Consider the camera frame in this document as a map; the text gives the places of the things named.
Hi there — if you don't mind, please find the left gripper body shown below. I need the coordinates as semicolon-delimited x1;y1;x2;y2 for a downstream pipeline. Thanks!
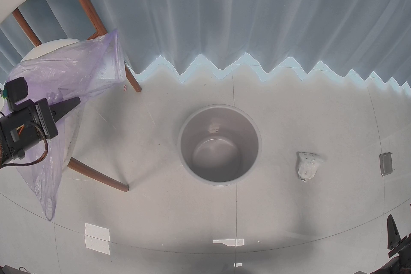
0;99;59;161

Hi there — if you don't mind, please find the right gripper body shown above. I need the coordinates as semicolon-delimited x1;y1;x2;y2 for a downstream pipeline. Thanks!
388;232;411;262

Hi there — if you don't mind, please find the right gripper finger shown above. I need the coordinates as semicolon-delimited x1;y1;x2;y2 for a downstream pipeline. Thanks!
387;214;402;251

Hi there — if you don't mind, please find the purple plastic bag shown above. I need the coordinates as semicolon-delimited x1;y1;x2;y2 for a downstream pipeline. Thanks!
6;28;126;222

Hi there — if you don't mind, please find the white trash bin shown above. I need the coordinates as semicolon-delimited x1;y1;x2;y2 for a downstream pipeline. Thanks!
177;104;263;186

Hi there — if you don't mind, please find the crumpled white paper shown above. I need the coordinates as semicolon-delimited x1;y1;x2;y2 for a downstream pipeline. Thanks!
296;152;325;184

